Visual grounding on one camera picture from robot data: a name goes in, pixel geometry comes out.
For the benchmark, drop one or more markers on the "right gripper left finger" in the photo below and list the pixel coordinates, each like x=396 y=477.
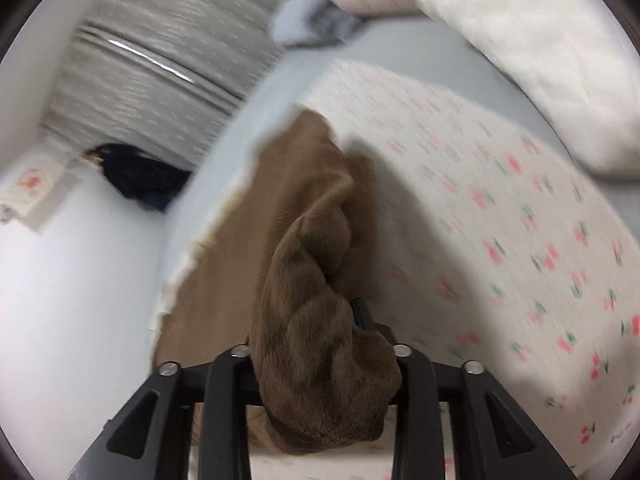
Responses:
x=151 y=435

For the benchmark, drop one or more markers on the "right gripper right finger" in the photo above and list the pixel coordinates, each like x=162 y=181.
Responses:
x=491 y=436

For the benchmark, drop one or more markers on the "brown coat with fur collar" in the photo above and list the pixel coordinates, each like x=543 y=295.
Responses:
x=280 y=274

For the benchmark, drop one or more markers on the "cherry print blanket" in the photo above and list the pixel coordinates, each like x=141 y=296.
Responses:
x=492 y=247

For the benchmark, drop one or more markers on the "dark hanging garment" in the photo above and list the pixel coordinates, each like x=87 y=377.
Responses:
x=138 y=175

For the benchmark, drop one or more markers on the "grey dotted curtain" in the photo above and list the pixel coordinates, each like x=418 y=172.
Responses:
x=165 y=76

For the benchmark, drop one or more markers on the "light blue bed sheet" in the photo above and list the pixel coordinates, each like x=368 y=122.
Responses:
x=427 y=51

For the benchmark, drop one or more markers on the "white quilted jacket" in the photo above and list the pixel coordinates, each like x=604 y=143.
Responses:
x=573 y=60

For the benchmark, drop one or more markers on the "folded blue blanket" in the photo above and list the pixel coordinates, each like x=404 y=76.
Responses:
x=312 y=24

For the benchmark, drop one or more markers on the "wall hanging cloth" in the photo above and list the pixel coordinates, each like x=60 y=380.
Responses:
x=31 y=189

